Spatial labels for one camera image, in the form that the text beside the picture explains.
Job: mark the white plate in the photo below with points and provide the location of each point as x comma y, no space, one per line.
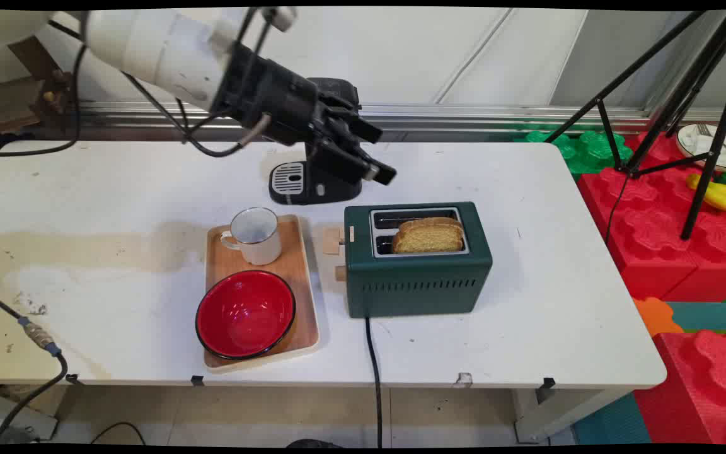
694,145

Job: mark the metal fork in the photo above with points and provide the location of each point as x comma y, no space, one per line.
706,132

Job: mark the black table clip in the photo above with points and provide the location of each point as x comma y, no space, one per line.
72,379
196,380
548,383

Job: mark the large red foam block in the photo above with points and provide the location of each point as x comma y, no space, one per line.
646,239

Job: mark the yellow toy banana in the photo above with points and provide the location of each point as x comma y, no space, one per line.
725,198

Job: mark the red bowl with black rim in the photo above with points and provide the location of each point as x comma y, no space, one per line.
246,315

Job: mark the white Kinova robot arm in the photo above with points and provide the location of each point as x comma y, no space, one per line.
149,44

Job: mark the teal foam mat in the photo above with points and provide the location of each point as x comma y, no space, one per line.
709,315

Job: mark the white table leg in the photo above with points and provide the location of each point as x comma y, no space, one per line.
558,413

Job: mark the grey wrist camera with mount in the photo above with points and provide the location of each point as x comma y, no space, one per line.
280,17

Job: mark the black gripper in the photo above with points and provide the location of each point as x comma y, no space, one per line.
275,94

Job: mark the aluminium wall rail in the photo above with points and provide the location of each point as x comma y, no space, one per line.
464,116

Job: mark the wooden toaster knob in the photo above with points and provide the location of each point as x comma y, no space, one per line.
341,273

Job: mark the toast bread slice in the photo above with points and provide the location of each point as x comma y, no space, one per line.
429,236

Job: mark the black tripod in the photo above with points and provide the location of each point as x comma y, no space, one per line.
709,69

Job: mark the black coffee machine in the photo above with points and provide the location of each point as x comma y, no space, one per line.
322,189

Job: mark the brown wooden furniture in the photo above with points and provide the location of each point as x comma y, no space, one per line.
7,104

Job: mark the orange foam piece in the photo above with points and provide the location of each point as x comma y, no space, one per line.
656,315

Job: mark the green foam block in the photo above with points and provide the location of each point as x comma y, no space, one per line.
590,151

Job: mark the wooden toaster lever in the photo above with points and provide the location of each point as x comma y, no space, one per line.
331,241

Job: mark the green toaster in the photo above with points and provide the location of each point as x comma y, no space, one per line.
416,284

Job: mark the wooden tray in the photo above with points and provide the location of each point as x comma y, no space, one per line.
300,277

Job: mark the white enamel mug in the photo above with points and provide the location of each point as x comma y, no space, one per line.
259,243

